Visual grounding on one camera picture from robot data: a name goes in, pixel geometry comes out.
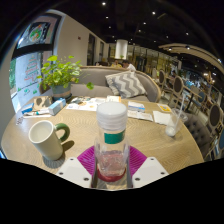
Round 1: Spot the yellow card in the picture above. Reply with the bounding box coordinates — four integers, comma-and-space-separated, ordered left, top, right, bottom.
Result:
157, 103, 173, 113

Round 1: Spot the small blue white box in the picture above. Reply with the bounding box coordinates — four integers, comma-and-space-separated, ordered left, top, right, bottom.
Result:
128, 100, 146, 113

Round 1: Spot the group of ceiling lights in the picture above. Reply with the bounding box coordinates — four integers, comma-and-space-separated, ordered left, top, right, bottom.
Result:
99, 1, 208, 51

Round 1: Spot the white paper napkin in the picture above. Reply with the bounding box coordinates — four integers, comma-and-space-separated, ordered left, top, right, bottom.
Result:
152, 110, 173, 126

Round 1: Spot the green potted plant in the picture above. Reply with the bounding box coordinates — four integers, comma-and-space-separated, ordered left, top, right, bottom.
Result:
36, 54, 95, 101

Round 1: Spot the large picture menu sheet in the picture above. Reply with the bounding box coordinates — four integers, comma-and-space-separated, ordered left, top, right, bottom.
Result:
65, 96, 108, 112

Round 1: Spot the white round column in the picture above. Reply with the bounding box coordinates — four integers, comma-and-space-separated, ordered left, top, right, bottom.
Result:
114, 39, 129, 60

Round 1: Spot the clear plastic cup with straw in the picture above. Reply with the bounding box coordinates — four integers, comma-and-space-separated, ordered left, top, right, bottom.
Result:
165, 93, 188, 138

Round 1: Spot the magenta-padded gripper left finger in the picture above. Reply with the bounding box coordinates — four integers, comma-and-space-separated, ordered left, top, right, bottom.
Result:
55, 145, 98, 189

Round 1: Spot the person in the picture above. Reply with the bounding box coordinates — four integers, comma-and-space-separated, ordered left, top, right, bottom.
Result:
121, 59, 137, 73
111, 59, 123, 69

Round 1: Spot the grey tufted armchair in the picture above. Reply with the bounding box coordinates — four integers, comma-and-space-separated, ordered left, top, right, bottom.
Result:
183, 113, 214, 161

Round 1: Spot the grey curved sofa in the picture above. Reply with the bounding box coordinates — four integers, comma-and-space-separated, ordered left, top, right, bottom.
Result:
39, 65, 162, 103

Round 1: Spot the blue tissue pack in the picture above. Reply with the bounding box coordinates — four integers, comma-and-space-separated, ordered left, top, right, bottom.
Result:
48, 98, 67, 116

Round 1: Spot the grey white chevron pillow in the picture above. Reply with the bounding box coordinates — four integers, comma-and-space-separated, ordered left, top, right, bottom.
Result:
104, 70, 148, 99

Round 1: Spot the framed wall poster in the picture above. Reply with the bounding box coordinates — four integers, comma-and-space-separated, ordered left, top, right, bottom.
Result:
16, 21, 53, 49

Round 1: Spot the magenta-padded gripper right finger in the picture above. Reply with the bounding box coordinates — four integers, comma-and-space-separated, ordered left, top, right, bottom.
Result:
128, 145, 169, 189

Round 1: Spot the white mug green handle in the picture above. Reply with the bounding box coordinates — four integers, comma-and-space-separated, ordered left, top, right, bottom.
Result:
28, 119, 71, 161

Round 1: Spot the clear plastic bottle white cap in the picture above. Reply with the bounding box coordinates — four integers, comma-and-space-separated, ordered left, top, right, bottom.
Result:
94, 101, 131, 178

